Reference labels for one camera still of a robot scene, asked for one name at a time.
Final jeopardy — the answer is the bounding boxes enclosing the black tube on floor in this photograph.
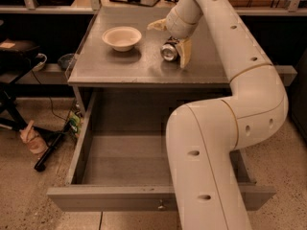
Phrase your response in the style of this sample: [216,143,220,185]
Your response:
[34,123,70,172]

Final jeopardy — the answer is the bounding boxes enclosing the open grey top drawer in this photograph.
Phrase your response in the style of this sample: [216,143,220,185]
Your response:
[47,89,276,213]

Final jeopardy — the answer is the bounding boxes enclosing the dark bowl on shelf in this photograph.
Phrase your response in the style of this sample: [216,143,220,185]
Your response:
[58,54,75,71]

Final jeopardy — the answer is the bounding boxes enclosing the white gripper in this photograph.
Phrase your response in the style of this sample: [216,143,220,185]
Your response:
[147,7,196,68]

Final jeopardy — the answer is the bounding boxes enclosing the grey cabinet with top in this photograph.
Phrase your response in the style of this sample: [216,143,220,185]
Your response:
[68,7,232,111]

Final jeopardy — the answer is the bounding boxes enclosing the green packet on floor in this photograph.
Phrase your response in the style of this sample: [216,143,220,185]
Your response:
[68,112,81,136]

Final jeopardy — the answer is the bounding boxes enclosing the white paper bowl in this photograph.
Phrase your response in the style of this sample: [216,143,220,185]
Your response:
[102,26,142,52]

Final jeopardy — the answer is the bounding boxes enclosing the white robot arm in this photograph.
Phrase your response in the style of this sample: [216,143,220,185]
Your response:
[150,0,288,230]

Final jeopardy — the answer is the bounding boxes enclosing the white bowl on shelf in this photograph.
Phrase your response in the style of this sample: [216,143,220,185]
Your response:
[33,53,47,72]

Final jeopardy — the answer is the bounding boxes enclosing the pink plastic object on floor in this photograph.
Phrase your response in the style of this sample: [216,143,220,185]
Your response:
[20,120,47,158]

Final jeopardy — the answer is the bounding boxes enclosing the black chair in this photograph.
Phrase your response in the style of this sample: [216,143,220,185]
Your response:
[0,39,40,131]

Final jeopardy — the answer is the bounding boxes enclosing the metal drawer knob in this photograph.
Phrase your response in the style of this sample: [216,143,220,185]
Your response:
[157,199,167,211]

